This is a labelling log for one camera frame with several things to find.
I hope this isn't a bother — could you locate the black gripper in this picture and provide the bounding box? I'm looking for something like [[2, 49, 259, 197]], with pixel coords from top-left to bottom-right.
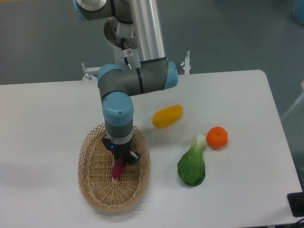
[[101, 136, 141, 165]]

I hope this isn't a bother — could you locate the purple sweet potato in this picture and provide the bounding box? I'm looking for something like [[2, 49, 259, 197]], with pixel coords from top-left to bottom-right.
[[112, 157, 125, 179]]

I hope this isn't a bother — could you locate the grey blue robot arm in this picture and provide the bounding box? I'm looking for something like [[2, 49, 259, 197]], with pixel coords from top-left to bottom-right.
[[73, 0, 178, 165]]

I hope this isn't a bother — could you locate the woven wicker basket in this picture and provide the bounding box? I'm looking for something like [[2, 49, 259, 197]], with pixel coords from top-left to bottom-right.
[[77, 124, 150, 212]]

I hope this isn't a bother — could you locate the yellow mango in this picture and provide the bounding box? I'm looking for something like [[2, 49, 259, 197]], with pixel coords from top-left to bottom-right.
[[152, 104, 183, 128]]

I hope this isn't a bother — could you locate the green bok choy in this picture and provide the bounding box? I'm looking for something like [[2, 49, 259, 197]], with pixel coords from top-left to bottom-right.
[[177, 134, 206, 187]]

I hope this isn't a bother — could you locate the orange tangerine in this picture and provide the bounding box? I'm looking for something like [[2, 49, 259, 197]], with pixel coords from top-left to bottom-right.
[[206, 126, 228, 150]]

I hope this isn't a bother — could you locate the black device at table edge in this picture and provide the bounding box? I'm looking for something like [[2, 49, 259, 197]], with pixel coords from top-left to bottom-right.
[[287, 192, 304, 218]]

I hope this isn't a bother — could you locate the blue object top right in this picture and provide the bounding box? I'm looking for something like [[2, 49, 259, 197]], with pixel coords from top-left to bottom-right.
[[293, 0, 304, 26]]

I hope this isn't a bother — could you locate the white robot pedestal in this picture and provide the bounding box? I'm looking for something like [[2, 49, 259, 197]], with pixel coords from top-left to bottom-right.
[[112, 46, 141, 70]]

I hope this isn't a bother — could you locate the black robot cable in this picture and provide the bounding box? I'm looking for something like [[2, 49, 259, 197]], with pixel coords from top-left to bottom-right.
[[121, 38, 133, 69]]

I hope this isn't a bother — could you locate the white frame right edge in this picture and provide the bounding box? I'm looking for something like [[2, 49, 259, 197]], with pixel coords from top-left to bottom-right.
[[280, 80, 304, 122]]

